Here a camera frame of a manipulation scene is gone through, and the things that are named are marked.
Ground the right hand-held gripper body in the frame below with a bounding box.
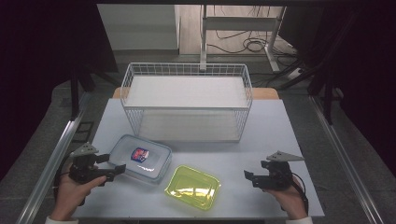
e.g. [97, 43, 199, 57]
[262, 150, 305, 191]

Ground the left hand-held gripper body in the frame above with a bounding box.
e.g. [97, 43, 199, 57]
[68, 142, 108, 187]

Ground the clear container with blue-rimmed lid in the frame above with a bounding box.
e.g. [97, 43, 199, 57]
[107, 133, 173, 185]

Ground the green plastic container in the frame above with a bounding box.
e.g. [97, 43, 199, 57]
[163, 164, 222, 212]

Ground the white wire rack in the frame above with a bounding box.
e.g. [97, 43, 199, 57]
[120, 62, 254, 144]

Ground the person's right hand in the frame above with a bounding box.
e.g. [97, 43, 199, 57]
[263, 182, 308, 221]

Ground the person's left hand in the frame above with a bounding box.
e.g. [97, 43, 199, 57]
[50, 174, 107, 222]

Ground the person's white right sleeve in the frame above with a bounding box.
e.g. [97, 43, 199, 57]
[285, 217, 314, 224]

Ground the person's white sleeve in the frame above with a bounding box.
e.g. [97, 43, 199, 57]
[285, 217, 314, 224]
[45, 217, 79, 224]

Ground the person's white left sleeve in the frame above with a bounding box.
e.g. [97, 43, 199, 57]
[45, 217, 79, 224]

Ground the black tripod stand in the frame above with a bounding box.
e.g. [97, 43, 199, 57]
[68, 60, 123, 123]
[276, 8, 360, 126]

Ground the tan wooden board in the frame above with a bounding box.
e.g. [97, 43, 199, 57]
[111, 87, 280, 101]

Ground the white power strip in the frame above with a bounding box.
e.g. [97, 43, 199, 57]
[287, 67, 304, 80]

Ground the dark curtain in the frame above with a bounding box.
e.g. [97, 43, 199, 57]
[278, 0, 396, 179]
[0, 0, 120, 183]

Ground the white cabinet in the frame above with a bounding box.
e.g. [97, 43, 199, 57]
[96, 3, 181, 51]

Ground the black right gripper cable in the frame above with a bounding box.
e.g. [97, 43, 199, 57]
[290, 172, 310, 216]

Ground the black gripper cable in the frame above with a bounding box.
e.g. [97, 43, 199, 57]
[290, 172, 310, 216]
[52, 155, 73, 202]

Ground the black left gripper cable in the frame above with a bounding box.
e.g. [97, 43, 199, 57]
[52, 155, 73, 202]

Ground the aluminium rail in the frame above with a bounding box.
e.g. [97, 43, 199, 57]
[15, 92, 92, 224]
[308, 94, 386, 224]

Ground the black floor bracket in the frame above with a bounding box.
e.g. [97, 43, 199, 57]
[72, 120, 94, 144]

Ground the tangle of black floor cables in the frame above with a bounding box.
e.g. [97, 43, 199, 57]
[206, 5, 298, 58]

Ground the white metal desk frame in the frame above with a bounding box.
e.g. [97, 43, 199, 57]
[199, 4, 288, 74]

